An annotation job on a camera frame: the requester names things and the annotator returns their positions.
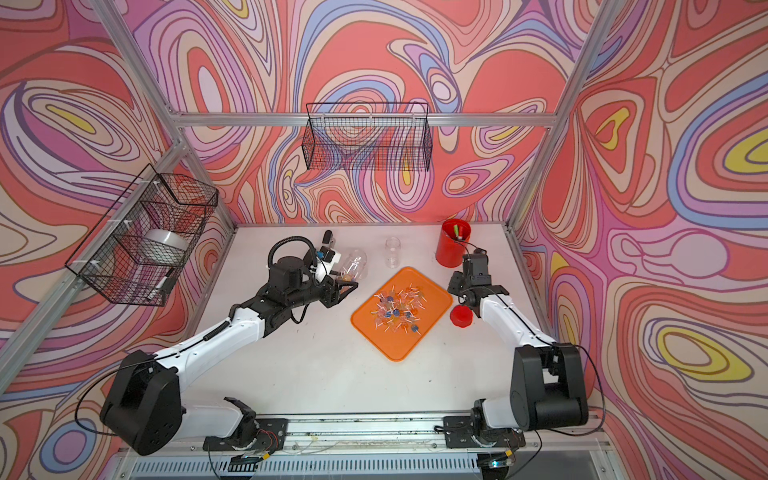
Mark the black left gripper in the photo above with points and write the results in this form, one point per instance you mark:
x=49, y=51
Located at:
x=331, y=295

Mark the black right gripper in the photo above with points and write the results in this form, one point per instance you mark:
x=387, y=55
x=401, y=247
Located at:
x=452, y=287

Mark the white lid jar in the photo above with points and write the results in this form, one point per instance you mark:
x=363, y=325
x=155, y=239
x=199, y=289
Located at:
x=353, y=266

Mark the red jar lid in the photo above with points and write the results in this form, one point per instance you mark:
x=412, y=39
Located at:
x=461, y=316

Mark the candies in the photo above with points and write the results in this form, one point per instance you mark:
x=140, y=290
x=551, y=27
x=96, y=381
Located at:
x=399, y=310

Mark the clear candy jar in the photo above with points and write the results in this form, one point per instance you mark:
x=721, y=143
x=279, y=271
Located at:
x=393, y=252

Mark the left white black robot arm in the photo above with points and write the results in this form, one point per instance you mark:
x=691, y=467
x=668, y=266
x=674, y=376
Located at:
x=144, y=406

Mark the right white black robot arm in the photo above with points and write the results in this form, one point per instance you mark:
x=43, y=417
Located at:
x=547, y=386

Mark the red cup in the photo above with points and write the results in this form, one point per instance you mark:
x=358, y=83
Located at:
x=449, y=250

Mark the beige stapler black top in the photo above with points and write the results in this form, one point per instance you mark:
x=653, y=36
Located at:
x=328, y=239

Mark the orange plastic tray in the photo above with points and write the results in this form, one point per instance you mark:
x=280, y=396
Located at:
x=396, y=346

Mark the black marker in basket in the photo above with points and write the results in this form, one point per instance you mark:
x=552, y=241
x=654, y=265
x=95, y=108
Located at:
x=166, y=282

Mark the white roll in basket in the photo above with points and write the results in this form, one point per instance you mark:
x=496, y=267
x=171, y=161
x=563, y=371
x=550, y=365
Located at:
x=163, y=247

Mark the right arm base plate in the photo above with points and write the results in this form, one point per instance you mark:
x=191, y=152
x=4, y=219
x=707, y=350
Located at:
x=463, y=432

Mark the back black wire basket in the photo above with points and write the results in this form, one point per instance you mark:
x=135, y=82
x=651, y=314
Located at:
x=367, y=136

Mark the black wire basket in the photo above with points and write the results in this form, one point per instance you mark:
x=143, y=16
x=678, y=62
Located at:
x=161, y=218
x=367, y=136

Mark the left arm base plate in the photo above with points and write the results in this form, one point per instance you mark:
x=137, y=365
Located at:
x=266, y=435

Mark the left black wire basket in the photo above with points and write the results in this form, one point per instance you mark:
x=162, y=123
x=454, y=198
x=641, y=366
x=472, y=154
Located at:
x=161, y=218

